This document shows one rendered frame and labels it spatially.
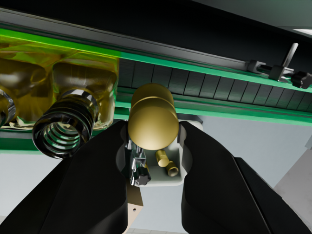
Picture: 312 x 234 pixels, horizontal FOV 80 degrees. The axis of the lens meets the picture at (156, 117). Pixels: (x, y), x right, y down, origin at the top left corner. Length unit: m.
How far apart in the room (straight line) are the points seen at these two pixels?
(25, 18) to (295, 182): 2.61
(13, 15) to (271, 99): 0.55
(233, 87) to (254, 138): 0.37
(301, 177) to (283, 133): 1.76
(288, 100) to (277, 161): 0.43
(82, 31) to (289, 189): 2.56
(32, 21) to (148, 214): 0.73
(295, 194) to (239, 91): 2.24
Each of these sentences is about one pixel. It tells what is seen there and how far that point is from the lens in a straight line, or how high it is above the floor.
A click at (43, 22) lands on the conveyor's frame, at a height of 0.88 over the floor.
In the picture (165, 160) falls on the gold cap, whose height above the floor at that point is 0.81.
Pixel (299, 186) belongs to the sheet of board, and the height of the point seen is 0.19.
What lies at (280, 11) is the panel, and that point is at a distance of 0.26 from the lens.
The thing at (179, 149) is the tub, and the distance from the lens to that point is 0.62.
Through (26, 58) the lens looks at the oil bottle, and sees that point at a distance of 0.20.
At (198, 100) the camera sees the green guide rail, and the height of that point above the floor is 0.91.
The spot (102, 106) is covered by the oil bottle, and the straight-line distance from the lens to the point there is 0.16.
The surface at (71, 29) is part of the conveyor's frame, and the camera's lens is 0.37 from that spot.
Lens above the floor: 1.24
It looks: 60 degrees down
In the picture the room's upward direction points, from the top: 151 degrees clockwise
